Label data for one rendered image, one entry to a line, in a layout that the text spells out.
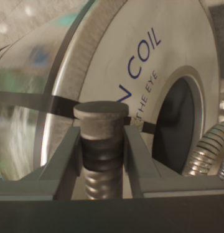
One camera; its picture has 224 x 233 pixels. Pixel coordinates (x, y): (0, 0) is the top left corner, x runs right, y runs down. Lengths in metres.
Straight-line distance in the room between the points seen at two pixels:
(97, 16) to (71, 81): 0.14
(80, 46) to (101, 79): 0.08
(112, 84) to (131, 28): 0.14
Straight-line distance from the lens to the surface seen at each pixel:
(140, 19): 0.48
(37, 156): 0.34
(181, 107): 1.01
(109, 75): 0.37
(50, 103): 0.30
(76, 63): 0.32
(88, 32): 0.35
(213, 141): 0.18
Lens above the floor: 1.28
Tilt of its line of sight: 31 degrees down
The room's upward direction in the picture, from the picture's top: 135 degrees counter-clockwise
